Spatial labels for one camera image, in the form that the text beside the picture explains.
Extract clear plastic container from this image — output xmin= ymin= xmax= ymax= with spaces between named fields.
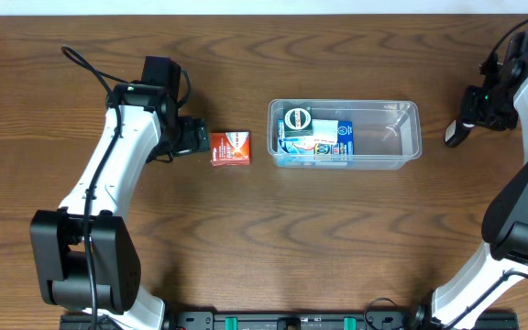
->
xmin=267 ymin=99 xmax=422 ymax=170

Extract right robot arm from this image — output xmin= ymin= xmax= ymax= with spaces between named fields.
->
xmin=411 ymin=30 xmax=528 ymax=329

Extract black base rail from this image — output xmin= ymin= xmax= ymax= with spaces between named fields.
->
xmin=59 ymin=311 xmax=520 ymax=330

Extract blue Cool Fever box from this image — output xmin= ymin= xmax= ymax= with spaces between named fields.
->
xmin=277 ymin=119 xmax=354 ymax=155

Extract dark green round-logo box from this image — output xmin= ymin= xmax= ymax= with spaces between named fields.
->
xmin=283 ymin=107 xmax=314 ymax=138

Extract red small box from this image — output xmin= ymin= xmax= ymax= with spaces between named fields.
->
xmin=210 ymin=131 xmax=251 ymax=166

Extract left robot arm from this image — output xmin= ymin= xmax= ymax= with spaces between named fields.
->
xmin=29 ymin=56 xmax=209 ymax=329

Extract white green Panadol box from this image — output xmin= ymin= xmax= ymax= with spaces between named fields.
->
xmin=313 ymin=119 xmax=338 ymax=145

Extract dark bottle white cap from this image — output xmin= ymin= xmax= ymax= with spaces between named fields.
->
xmin=444 ymin=120 xmax=474 ymax=148

